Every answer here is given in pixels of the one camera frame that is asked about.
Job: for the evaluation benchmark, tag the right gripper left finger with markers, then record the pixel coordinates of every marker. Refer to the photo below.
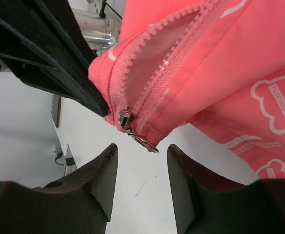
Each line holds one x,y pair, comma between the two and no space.
79,203

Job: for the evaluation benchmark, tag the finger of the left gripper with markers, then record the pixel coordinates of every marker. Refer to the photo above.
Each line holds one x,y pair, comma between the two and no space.
58,15

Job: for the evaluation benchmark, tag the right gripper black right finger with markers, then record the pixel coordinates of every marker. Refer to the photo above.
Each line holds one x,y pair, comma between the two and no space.
205,202

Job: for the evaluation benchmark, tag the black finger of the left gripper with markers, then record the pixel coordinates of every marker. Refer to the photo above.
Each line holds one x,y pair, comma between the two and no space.
32,51

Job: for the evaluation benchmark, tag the pink patterned jacket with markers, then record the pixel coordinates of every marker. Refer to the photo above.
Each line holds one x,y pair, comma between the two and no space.
218,65

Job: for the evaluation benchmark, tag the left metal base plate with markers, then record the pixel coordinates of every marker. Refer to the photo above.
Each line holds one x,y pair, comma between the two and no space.
100,25

